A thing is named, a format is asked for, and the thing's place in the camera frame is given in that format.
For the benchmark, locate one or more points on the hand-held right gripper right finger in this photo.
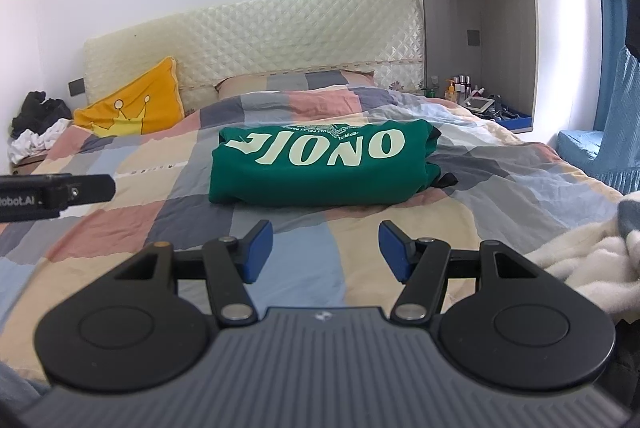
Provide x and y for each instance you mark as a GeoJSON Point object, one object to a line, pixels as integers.
{"type": "Point", "coordinates": [392, 248]}

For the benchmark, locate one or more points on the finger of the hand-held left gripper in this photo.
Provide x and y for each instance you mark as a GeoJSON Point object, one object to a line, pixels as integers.
{"type": "Point", "coordinates": [95, 189]}

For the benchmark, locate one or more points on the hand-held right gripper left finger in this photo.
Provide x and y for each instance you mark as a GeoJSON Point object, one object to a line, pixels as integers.
{"type": "Point", "coordinates": [257, 253]}

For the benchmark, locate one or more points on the green hoodie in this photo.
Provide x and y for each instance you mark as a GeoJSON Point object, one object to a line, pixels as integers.
{"type": "Point", "coordinates": [320, 178]}

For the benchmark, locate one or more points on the white clothes pile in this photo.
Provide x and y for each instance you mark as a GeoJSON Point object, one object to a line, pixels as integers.
{"type": "Point", "coordinates": [37, 140]}

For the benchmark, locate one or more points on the patchwork bed quilt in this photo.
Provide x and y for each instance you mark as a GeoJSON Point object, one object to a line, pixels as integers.
{"type": "Point", "coordinates": [150, 188]}

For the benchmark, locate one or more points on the yellow crown pillow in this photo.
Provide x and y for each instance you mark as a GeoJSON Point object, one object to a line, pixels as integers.
{"type": "Point", "coordinates": [145, 103]}

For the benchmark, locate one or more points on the white framed tablet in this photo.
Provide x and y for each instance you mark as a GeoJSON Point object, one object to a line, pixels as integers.
{"type": "Point", "coordinates": [477, 104]}

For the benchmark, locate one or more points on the row of cosmetic bottles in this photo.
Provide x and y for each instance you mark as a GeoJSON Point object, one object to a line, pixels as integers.
{"type": "Point", "coordinates": [457, 90]}

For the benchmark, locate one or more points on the patchwork pillow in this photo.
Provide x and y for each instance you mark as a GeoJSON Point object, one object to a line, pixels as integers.
{"type": "Point", "coordinates": [290, 83]}

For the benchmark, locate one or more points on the blue tray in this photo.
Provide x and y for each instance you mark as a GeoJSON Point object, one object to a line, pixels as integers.
{"type": "Point", "coordinates": [515, 120]}

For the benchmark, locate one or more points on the white fluffy blanket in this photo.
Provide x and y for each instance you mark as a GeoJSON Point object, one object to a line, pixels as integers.
{"type": "Point", "coordinates": [590, 258]}

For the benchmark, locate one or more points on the blue covered seat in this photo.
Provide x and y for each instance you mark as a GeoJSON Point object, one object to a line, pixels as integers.
{"type": "Point", "coordinates": [580, 148]}

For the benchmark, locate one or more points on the cream quilted headboard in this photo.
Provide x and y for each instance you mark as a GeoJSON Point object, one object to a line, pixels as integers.
{"type": "Point", "coordinates": [280, 33]}

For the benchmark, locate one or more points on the blue curtain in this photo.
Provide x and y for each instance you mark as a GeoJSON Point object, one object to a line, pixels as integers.
{"type": "Point", "coordinates": [620, 73]}

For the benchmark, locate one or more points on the dark wall switch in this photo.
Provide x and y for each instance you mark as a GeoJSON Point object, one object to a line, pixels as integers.
{"type": "Point", "coordinates": [76, 87]}

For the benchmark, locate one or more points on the dark wall socket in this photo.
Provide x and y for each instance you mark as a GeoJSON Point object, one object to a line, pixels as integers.
{"type": "Point", "coordinates": [474, 38]}

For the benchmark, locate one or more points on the grey wall cabinet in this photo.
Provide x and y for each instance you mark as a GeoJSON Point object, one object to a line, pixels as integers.
{"type": "Point", "coordinates": [505, 8]}

